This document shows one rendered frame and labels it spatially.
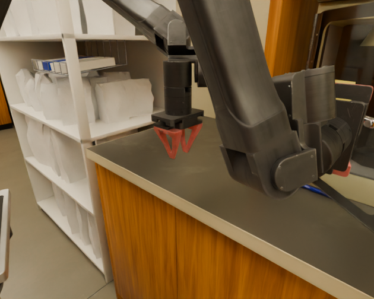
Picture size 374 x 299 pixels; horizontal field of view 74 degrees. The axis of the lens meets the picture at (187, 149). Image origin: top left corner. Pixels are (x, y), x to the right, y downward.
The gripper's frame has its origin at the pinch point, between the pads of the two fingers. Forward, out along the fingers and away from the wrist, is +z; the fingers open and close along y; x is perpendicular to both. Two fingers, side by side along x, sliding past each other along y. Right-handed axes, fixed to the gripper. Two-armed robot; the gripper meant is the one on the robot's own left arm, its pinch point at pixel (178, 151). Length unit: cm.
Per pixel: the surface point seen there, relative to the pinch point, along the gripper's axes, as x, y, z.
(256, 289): -19.6, 6.2, 33.9
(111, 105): 82, 34, 7
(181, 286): 6, 6, 54
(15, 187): 235, 8, 108
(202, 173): 7.3, 18.0, 15.5
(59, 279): 95, -8, 109
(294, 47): -9.4, 35.7, -21.7
